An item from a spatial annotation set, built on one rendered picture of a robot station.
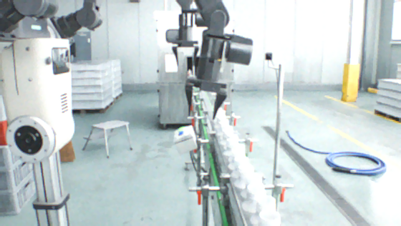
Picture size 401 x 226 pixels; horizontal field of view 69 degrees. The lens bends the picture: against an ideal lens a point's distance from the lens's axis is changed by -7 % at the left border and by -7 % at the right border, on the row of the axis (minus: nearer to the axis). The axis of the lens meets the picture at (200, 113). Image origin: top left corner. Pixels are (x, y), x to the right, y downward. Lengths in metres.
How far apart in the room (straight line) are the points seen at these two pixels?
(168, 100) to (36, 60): 4.67
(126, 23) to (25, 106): 10.26
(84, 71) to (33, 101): 6.38
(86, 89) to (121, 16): 4.46
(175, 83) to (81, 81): 2.72
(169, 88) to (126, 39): 5.88
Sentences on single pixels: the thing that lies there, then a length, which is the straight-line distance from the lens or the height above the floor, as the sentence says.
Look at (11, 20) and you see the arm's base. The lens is 0.89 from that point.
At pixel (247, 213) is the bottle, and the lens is 0.69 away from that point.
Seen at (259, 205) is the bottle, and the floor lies 1.16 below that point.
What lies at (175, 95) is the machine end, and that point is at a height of 0.64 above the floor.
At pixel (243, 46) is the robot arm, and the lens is 0.78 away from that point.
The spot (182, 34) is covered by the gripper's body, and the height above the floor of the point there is 1.51.
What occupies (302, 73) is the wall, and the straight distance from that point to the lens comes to 11.80.
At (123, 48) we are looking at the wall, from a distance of 11.21.
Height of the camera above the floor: 1.46
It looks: 12 degrees down
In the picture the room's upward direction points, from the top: straight up
